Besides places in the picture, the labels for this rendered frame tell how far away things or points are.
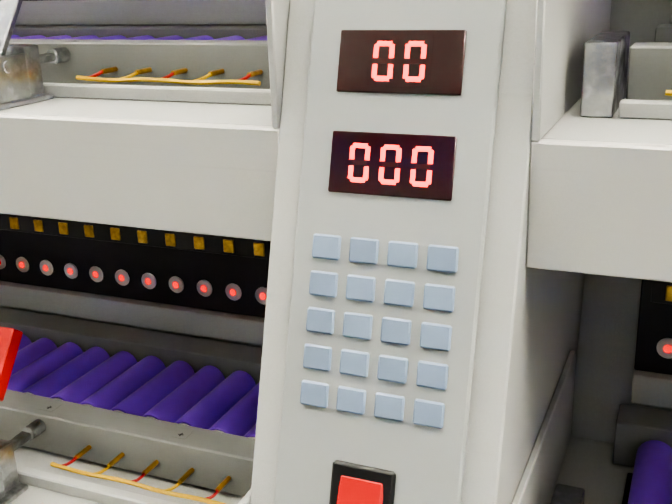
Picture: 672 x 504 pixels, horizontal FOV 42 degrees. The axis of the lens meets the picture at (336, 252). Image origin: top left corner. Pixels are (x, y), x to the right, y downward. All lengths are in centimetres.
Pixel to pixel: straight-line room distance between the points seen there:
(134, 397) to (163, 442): 6
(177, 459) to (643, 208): 26
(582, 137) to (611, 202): 2
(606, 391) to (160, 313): 27
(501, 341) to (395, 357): 4
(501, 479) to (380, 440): 4
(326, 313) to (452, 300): 5
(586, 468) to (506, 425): 16
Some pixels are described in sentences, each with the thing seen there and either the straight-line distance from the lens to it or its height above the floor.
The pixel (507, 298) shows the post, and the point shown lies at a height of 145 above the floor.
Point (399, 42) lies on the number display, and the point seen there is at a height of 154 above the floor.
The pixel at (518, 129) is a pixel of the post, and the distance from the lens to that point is 30.
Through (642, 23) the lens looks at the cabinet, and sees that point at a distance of 51.
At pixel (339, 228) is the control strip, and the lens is 31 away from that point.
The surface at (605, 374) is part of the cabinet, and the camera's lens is 50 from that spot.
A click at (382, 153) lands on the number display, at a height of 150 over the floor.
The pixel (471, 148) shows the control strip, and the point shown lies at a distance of 30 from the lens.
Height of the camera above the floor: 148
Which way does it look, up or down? 3 degrees down
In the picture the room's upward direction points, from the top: 5 degrees clockwise
